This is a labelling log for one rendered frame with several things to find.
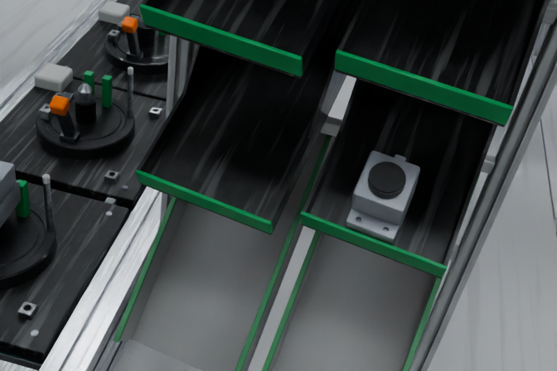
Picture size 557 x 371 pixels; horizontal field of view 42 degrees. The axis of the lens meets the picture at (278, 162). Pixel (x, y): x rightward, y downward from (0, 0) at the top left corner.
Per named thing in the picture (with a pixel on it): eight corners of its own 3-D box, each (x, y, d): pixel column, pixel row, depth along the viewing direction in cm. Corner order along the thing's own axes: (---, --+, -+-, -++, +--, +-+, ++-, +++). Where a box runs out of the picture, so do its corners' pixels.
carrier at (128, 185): (133, 212, 96) (135, 137, 88) (-34, 169, 98) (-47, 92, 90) (189, 116, 115) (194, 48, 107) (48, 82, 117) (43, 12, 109)
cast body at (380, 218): (390, 253, 62) (400, 220, 56) (343, 235, 63) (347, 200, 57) (421, 174, 66) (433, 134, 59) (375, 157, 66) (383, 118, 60)
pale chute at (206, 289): (241, 387, 73) (231, 394, 69) (128, 337, 76) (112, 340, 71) (340, 134, 76) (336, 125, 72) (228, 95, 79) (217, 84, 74)
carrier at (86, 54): (189, 115, 115) (195, 47, 108) (49, 81, 117) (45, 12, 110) (229, 47, 134) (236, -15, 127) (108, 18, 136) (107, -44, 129)
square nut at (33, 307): (31, 320, 78) (31, 315, 77) (17, 317, 78) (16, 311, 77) (38, 310, 79) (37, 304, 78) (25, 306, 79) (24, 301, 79)
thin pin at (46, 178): (51, 233, 86) (47, 178, 80) (45, 231, 86) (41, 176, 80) (55, 228, 86) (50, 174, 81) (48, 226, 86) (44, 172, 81)
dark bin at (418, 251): (441, 280, 61) (457, 247, 55) (300, 225, 64) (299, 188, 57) (525, 38, 73) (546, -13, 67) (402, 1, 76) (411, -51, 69)
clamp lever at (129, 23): (138, 58, 118) (133, 26, 112) (127, 55, 118) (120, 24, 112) (146, 41, 120) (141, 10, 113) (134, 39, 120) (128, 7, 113)
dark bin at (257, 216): (271, 236, 62) (268, 199, 56) (139, 184, 65) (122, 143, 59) (380, 5, 74) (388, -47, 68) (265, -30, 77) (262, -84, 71)
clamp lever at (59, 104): (74, 140, 99) (62, 109, 92) (60, 137, 99) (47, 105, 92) (84, 119, 101) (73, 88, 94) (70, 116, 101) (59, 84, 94)
